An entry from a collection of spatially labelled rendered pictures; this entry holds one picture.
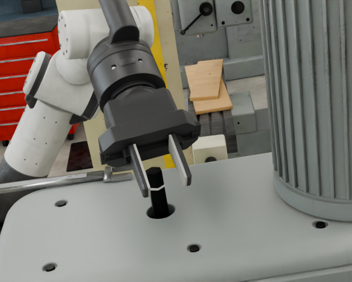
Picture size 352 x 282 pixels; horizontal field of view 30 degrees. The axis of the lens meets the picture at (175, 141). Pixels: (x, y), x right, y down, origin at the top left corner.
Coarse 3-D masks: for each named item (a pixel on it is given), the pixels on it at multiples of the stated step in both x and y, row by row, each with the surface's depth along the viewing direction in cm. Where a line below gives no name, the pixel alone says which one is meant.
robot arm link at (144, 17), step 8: (136, 8) 89; (144, 8) 89; (144, 16) 88; (144, 24) 88; (152, 24) 88; (144, 32) 88; (152, 32) 88; (144, 40) 88; (152, 40) 89; (80, 64) 97
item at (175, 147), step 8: (176, 136) 77; (168, 144) 79; (176, 144) 77; (176, 152) 76; (176, 160) 77; (184, 160) 76; (176, 168) 78; (184, 168) 75; (184, 176) 75; (184, 184) 76
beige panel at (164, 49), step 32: (64, 0) 243; (96, 0) 243; (128, 0) 244; (160, 0) 245; (160, 32) 250; (160, 64) 255; (96, 128) 266; (96, 160) 272; (160, 160) 274; (192, 160) 275
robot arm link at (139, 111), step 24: (96, 72) 82; (120, 72) 79; (144, 72) 80; (96, 96) 82; (120, 96) 79; (144, 96) 79; (168, 96) 80; (120, 120) 77; (144, 120) 77; (168, 120) 77; (192, 120) 78; (120, 144) 76; (144, 144) 79
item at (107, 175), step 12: (108, 168) 95; (120, 168) 95; (36, 180) 95; (48, 180) 94; (60, 180) 94; (72, 180) 93; (84, 180) 93; (96, 180) 93; (108, 180) 92; (120, 180) 92; (0, 192) 94
